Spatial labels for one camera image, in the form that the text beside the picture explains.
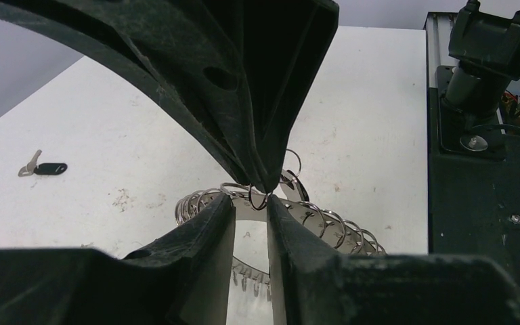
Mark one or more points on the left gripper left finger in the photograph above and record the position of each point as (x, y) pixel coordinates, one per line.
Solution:
(180, 278)

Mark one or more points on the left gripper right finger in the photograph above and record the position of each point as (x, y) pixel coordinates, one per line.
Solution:
(314, 284)

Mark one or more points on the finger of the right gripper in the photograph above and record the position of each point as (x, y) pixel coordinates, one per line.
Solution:
(285, 43)
(176, 53)

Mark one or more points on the aluminium frame rail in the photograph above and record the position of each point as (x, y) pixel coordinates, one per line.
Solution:
(438, 27)

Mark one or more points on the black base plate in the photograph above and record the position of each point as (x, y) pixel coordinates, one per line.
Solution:
(474, 200)

